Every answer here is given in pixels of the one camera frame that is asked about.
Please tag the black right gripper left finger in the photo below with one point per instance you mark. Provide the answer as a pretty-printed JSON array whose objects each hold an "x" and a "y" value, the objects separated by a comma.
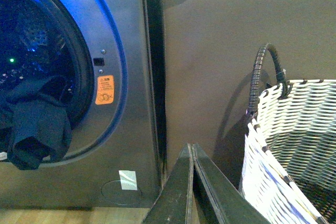
[{"x": 175, "y": 202}]

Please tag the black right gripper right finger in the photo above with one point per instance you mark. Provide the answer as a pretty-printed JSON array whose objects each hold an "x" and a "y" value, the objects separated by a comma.
[{"x": 217, "y": 200}]

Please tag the dark navy knit garment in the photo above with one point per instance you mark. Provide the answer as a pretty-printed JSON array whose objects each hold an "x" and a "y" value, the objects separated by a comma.
[{"x": 34, "y": 122}]

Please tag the grey front-load washing machine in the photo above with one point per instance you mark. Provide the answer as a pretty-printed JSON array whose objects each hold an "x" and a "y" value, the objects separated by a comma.
[{"x": 82, "y": 40}]

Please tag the white tape piece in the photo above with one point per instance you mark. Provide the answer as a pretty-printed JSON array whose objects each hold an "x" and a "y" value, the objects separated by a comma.
[{"x": 128, "y": 180}]

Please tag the white woven laundry basket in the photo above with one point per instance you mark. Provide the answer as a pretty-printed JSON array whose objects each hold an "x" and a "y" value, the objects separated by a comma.
[{"x": 288, "y": 172}]

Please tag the orange warning sticker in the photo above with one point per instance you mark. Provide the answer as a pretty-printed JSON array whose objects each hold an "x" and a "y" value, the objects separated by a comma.
[{"x": 105, "y": 90}]

